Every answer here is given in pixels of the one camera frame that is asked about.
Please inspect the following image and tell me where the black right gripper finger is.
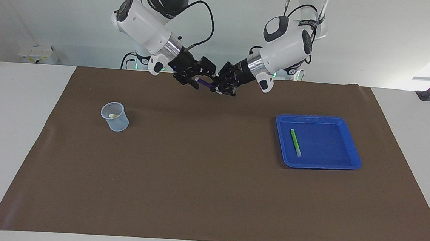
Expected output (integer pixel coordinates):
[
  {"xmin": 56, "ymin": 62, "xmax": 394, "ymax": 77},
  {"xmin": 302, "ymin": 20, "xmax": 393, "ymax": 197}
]
[
  {"xmin": 172, "ymin": 74, "xmax": 200, "ymax": 90},
  {"xmin": 197, "ymin": 56, "xmax": 218, "ymax": 77}
]

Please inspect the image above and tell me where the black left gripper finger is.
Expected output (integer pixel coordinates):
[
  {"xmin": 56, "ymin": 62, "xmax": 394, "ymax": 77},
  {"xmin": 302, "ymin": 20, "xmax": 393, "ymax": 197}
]
[
  {"xmin": 209, "ymin": 83, "xmax": 239, "ymax": 98},
  {"xmin": 218, "ymin": 61, "xmax": 236, "ymax": 81}
]

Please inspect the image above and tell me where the purple pen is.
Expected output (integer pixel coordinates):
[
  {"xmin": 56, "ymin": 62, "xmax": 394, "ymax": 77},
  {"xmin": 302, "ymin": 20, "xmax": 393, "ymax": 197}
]
[{"xmin": 194, "ymin": 78, "xmax": 224, "ymax": 95}]

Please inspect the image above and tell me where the green pen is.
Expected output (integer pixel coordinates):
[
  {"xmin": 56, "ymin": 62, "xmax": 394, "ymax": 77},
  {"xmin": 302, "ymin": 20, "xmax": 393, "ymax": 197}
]
[{"xmin": 289, "ymin": 129, "xmax": 304, "ymax": 158}]

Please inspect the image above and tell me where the clear plastic cup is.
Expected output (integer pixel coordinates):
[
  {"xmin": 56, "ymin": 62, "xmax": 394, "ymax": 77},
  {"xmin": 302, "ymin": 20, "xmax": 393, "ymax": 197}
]
[{"xmin": 99, "ymin": 101, "xmax": 131, "ymax": 133}]

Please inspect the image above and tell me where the brown table mat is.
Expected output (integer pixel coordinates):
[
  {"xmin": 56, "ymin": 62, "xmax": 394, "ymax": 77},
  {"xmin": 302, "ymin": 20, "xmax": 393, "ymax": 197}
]
[{"xmin": 0, "ymin": 60, "xmax": 430, "ymax": 241}]

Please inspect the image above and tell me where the blue plastic tray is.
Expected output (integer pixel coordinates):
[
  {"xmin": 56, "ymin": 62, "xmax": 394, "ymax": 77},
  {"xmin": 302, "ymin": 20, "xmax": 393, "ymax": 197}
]
[{"xmin": 273, "ymin": 112, "xmax": 365, "ymax": 173}]

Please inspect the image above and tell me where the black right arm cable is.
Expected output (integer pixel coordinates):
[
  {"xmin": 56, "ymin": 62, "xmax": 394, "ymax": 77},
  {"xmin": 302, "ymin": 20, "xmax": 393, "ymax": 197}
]
[{"xmin": 178, "ymin": 0, "xmax": 216, "ymax": 54}]

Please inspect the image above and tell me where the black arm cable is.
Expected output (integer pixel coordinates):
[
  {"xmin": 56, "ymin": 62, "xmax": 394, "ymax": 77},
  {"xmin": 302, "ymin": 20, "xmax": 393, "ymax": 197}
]
[
  {"xmin": 283, "ymin": 0, "xmax": 320, "ymax": 23},
  {"xmin": 178, "ymin": 0, "xmax": 216, "ymax": 54}
]

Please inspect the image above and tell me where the black right base cable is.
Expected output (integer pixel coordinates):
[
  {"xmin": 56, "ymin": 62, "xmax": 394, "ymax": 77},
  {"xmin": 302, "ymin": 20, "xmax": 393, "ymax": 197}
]
[{"xmin": 120, "ymin": 51, "xmax": 138, "ymax": 70}]

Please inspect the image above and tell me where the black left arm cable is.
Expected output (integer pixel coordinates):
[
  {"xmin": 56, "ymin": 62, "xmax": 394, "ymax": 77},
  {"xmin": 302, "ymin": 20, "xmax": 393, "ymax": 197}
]
[{"xmin": 283, "ymin": 0, "xmax": 320, "ymax": 23}]

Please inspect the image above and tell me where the white wall socket box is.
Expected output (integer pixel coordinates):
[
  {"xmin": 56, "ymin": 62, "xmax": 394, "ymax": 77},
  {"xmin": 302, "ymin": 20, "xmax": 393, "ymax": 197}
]
[{"xmin": 18, "ymin": 44, "xmax": 60, "ymax": 66}]

